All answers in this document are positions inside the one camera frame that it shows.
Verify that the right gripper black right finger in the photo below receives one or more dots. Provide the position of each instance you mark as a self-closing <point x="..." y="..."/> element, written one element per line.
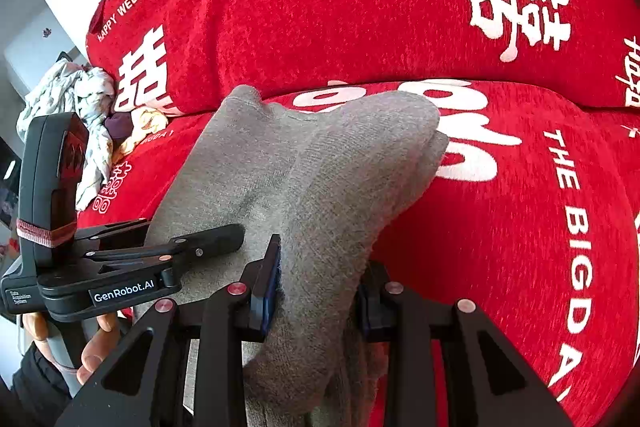
<point x="448" y="365"/>

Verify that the red wedding blanket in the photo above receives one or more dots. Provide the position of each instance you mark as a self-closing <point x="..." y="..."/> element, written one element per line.
<point x="531" y="215"/>

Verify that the red wedding pillow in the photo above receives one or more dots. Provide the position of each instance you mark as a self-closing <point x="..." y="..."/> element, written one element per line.
<point x="185" y="56"/>

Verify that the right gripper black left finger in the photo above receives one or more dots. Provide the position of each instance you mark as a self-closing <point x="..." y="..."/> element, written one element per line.
<point x="182" y="365"/>

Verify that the orange garment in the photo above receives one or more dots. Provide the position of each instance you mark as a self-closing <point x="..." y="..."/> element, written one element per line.
<point x="145" y="121"/>

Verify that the dark purple garment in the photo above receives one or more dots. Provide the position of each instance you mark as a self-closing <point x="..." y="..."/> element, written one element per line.
<point x="119" y="126"/>

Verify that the person's left hand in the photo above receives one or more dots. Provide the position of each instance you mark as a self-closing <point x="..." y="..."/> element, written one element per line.
<point x="95" y="352"/>

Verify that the grey knit sweater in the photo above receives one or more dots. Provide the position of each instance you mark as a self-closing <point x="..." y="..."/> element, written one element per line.
<point x="327" y="184"/>

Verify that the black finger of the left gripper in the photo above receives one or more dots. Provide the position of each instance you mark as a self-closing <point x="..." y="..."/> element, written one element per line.
<point x="182" y="250"/>
<point x="138" y="226"/>

